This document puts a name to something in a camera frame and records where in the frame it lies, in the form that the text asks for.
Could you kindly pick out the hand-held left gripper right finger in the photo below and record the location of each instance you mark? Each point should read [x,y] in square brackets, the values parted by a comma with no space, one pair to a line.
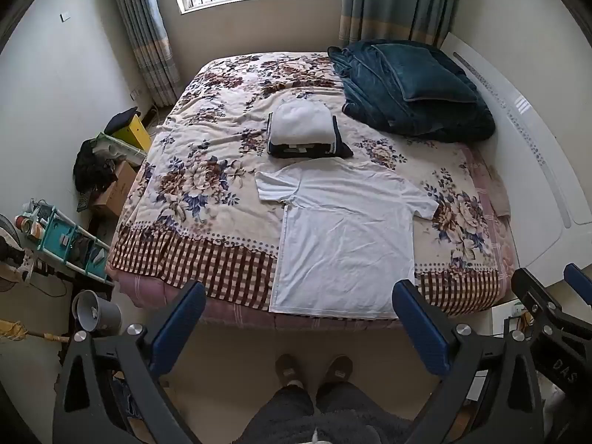
[423,328]

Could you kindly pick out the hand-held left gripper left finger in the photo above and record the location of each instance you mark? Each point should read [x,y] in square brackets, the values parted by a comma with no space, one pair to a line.
[178,323]

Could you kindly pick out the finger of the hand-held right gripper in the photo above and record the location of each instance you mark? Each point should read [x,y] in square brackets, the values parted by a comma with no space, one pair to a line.
[534,293]
[580,284]

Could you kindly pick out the white t-shirt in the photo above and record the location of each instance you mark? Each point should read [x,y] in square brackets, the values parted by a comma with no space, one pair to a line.
[347,240]

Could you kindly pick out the grey bucket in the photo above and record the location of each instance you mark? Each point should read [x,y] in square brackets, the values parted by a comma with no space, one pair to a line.
[104,317]

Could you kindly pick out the person's right slipper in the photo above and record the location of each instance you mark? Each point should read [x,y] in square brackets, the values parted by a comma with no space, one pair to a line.
[338,369]

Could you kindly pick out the person's slipper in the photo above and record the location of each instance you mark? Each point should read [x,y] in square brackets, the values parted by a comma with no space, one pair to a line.
[289,369]
[338,369]

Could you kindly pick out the person's right leg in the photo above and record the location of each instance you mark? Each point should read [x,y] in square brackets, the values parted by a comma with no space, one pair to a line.
[356,411]

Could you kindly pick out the person's leg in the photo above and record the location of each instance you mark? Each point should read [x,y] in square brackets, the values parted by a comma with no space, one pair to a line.
[282,411]
[356,411]

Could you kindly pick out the person's left slipper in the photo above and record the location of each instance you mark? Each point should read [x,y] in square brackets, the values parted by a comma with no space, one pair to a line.
[289,369]

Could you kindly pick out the white bed headboard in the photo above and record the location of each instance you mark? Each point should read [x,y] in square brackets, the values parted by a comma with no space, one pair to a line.
[532,171]

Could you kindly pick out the person's left leg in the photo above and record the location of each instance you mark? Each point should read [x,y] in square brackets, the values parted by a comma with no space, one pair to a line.
[282,411]

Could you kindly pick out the floral checkered blanket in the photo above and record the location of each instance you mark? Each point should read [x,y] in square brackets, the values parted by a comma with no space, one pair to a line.
[208,180]

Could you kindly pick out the cardboard box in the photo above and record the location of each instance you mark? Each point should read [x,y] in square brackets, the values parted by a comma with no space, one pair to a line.
[115,189]

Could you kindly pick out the teal storage rack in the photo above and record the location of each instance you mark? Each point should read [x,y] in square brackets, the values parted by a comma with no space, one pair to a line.
[60,233]

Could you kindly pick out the black bag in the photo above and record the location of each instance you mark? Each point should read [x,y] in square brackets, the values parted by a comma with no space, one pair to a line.
[92,169]

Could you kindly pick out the green and white package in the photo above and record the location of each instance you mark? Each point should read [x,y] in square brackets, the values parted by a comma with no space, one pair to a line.
[118,148]

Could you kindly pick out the yellow box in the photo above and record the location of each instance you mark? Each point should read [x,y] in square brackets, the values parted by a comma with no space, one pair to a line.
[135,134]

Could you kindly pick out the black cloth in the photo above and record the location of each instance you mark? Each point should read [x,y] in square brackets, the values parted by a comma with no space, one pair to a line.
[119,120]

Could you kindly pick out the dark green blanket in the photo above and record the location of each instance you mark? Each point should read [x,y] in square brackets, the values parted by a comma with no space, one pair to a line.
[416,92]

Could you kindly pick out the folded white garment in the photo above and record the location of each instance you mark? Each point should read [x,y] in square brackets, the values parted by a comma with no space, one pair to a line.
[300,122]

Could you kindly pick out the blue-green striped curtain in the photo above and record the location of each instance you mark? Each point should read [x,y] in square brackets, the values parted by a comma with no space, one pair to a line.
[148,32]
[393,0]

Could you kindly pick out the wall socket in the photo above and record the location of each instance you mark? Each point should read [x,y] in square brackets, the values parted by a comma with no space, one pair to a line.
[135,94]

